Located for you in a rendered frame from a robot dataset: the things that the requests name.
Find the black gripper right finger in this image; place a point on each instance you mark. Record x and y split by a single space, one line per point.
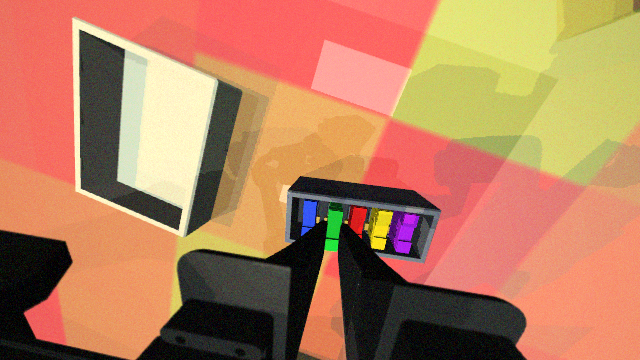
376 300

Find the red blade fuse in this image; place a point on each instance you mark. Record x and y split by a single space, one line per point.
356 219

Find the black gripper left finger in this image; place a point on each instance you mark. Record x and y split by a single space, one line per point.
281 285

